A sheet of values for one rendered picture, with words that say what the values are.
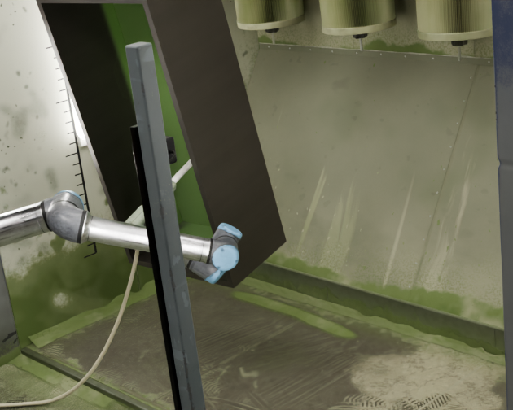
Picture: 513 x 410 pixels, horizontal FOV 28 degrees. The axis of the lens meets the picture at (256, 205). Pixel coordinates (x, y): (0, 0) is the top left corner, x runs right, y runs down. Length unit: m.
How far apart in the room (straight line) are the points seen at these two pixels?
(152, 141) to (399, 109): 2.34
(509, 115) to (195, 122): 1.71
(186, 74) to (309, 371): 1.34
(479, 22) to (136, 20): 1.35
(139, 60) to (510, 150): 0.90
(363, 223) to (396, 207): 0.18
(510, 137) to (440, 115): 2.36
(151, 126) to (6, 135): 2.09
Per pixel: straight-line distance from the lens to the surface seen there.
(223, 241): 3.54
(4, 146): 4.57
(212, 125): 3.78
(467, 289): 4.29
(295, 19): 4.94
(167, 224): 2.61
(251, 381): 4.18
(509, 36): 2.19
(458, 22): 4.13
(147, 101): 2.52
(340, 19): 4.52
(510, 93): 2.22
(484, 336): 4.24
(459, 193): 4.42
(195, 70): 3.69
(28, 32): 4.60
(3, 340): 4.76
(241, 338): 4.53
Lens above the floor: 2.04
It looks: 19 degrees down
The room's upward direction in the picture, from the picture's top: 7 degrees counter-clockwise
